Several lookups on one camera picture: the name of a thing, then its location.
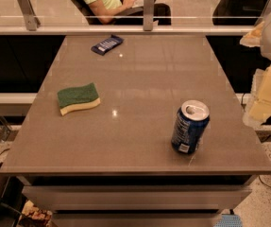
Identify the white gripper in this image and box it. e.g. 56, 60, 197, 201
240, 12, 271, 127

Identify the blue pepsi can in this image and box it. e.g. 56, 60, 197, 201
171, 100, 210, 154

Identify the blue rxbar blueberry wrapper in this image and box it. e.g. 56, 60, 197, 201
91, 35, 124, 56

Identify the blue perforated floor mat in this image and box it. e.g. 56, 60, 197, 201
214, 215, 243, 227

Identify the person in green shirt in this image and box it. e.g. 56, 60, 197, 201
66, 0, 172, 26

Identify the black office chair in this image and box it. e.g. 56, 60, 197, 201
71, 0, 100, 25

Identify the green and yellow sponge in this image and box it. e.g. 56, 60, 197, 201
58, 83, 101, 115

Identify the lower table drawer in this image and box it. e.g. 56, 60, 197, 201
52, 213, 221, 227

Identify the table drawer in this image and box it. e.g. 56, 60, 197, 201
52, 213, 221, 227
23, 185, 251, 211

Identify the upper table drawer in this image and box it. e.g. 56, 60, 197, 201
23, 185, 251, 211

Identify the glass partition panel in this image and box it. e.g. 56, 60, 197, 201
0, 0, 271, 30

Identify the snack box under table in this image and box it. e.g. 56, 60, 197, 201
18, 201, 52, 227

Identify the left metal glass bracket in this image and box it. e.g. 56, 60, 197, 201
17, 0, 41, 31

